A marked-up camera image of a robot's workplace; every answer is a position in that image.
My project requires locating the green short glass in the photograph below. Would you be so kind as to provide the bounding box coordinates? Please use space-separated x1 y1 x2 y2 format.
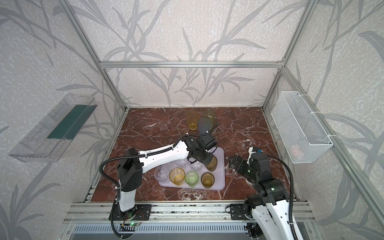
185 171 200 188

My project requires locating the tall blue frosted glass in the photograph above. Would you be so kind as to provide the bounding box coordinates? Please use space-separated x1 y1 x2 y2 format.
198 118 213 135

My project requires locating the tall yellow glass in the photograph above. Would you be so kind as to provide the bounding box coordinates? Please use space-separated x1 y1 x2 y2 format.
186 110 200 130

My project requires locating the horizontal aluminium frame bar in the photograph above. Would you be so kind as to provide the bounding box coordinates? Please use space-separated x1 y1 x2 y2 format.
100 61 283 69

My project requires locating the yellow short glass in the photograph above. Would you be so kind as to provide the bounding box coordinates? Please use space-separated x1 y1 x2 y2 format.
169 168 185 186

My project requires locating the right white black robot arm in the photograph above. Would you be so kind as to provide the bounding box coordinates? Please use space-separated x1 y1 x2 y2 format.
229 148 303 240

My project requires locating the amber dotted glass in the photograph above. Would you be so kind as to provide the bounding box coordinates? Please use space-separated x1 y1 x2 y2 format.
206 156 218 172
201 173 215 189

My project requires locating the amber dotted glass front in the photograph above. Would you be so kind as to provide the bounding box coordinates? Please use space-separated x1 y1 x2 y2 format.
201 173 215 189

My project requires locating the clear faceted glass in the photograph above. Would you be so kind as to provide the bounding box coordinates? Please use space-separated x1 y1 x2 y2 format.
175 159 189 167
154 166 170 184

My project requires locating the tall green glass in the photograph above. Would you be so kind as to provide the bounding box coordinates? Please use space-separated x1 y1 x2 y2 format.
203 109 216 128

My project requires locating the clear faceted glass front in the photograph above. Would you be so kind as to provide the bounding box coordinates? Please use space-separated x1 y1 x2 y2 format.
154 166 170 184

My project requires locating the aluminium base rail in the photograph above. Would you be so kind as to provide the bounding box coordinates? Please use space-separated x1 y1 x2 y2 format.
61 200 316 224

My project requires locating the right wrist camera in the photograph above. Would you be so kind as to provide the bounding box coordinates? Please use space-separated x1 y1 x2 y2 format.
248 146 264 164

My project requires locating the lilac plastic tray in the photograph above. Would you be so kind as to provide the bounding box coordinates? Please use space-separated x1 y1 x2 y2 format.
158 147 225 191

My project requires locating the clear acrylic wall shelf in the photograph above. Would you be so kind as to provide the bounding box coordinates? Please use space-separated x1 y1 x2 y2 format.
9 94 96 163

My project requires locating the white wire mesh basket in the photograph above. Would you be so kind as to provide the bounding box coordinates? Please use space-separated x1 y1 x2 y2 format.
272 91 334 164

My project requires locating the green sheet in shelf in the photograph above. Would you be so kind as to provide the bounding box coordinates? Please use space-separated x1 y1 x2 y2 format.
47 105 97 140

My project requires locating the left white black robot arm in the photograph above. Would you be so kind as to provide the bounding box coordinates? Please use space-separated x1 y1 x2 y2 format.
99 123 219 221

